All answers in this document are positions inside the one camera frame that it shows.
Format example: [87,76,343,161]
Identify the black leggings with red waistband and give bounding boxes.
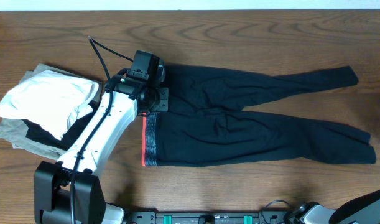
[141,65,376,167]

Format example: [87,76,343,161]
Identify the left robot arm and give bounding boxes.
[34,72,168,223]

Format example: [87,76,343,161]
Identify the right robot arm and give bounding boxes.
[284,190,380,224]

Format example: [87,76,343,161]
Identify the black folded garment in pile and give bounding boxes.
[23,101,100,151]

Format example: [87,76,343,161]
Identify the beige folded garment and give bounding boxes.
[0,63,103,160]

